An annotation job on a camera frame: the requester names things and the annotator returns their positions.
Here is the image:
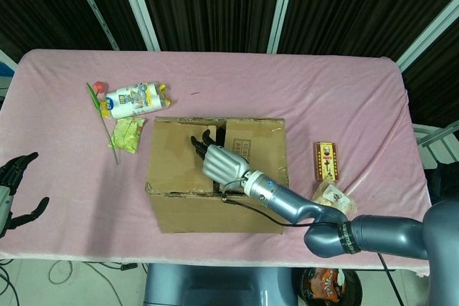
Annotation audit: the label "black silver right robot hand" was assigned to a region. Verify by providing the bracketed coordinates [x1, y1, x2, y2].
[189, 128, 251, 183]

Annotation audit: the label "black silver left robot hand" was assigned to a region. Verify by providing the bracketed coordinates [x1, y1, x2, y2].
[0, 151, 50, 239]

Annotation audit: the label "brown cardboard shipping box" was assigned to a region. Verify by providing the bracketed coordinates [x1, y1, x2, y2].
[144, 115, 290, 237]

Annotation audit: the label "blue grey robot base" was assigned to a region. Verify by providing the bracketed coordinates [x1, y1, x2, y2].
[143, 264, 298, 306]

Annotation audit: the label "red yellow seasoning box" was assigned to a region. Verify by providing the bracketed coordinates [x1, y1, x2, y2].
[313, 140, 341, 181]

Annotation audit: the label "pink fleece tablecloth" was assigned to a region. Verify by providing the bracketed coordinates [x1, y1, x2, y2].
[0, 49, 444, 271]

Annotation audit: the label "yellow green snack packet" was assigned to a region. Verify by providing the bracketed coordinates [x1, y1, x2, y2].
[108, 117, 147, 156]

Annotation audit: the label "white yellow snack bag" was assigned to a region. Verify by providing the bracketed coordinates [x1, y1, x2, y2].
[99, 82, 172, 120]

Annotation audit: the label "clear bag beige food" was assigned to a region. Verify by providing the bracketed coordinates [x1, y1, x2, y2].
[311, 181, 359, 216]

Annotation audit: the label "blue white side cabinet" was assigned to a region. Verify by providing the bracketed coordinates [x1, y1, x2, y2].
[0, 49, 18, 106]

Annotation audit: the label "artificial tulip green stem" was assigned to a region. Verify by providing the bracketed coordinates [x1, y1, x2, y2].
[85, 81, 120, 166]

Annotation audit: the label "orange snack bag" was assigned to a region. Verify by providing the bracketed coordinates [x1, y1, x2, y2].
[310, 268, 347, 302]

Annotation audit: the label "black round bin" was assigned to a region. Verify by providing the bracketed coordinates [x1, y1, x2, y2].
[301, 267, 361, 306]

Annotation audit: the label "grey metal rack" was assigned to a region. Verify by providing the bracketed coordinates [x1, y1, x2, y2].
[412, 123, 459, 171]

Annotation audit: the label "black bag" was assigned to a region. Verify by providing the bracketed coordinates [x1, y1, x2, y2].
[425, 165, 459, 209]

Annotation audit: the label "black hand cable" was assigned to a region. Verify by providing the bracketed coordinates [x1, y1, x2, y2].
[219, 176, 399, 306]

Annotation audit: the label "black coiled floor cable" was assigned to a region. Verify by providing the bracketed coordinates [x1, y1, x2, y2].
[0, 262, 17, 306]

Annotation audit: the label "thin grey loop cable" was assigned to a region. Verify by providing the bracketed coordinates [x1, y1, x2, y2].
[48, 261, 75, 285]

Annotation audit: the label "black cable with plug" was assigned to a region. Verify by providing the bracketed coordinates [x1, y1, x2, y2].
[85, 262, 139, 273]

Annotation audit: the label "white metal frame post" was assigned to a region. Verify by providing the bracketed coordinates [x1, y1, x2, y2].
[396, 0, 459, 72]
[267, 0, 299, 54]
[66, 0, 120, 51]
[114, 0, 161, 52]

